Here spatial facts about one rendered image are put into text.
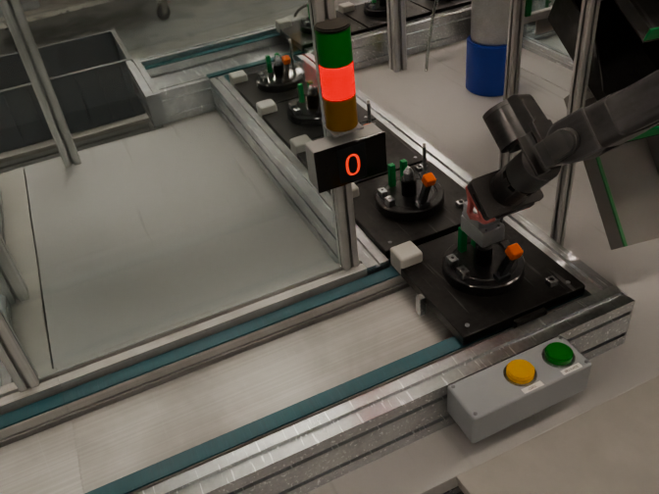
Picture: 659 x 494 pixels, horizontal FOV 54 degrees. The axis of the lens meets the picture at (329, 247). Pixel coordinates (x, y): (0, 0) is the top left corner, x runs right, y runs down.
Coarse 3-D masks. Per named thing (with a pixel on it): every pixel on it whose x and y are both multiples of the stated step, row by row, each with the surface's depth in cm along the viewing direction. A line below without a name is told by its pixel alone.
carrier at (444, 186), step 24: (408, 168) 127; (432, 168) 142; (360, 192) 137; (384, 192) 130; (408, 192) 129; (432, 192) 130; (456, 192) 133; (360, 216) 130; (384, 216) 129; (408, 216) 126; (432, 216) 128; (456, 216) 127; (384, 240) 123; (408, 240) 122
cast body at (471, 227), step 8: (464, 208) 107; (464, 216) 108; (464, 224) 109; (472, 224) 106; (480, 224) 104; (488, 224) 105; (496, 224) 106; (472, 232) 107; (480, 232) 105; (488, 232) 104; (496, 232) 105; (480, 240) 106; (488, 240) 106; (496, 240) 106
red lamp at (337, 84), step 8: (352, 64) 93; (320, 72) 93; (328, 72) 92; (336, 72) 92; (344, 72) 92; (352, 72) 93; (328, 80) 93; (336, 80) 92; (344, 80) 93; (352, 80) 94; (328, 88) 94; (336, 88) 93; (344, 88) 93; (352, 88) 94; (328, 96) 94; (336, 96) 94; (344, 96) 94; (352, 96) 95
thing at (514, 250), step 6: (504, 246) 103; (510, 246) 102; (516, 246) 102; (510, 252) 101; (516, 252) 101; (522, 252) 101; (504, 258) 104; (510, 258) 102; (516, 258) 102; (504, 264) 105; (510, 264) 104; (498, 270) 107; (504, 270) 105
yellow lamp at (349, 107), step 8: (328, 104) 95; (336, 104) 95; (344, 104) 95; (352, 104) 96; (328, 112) 96; (336, 112) 95; (344, 112) 95; (352, 112) 96; (328, 120) 97; (336, 120) 96; (344, 120) 96; (352, 120) 97; (328, 128) 98; (336, 128) 97; (344, 128) 97; (352, 128) 98
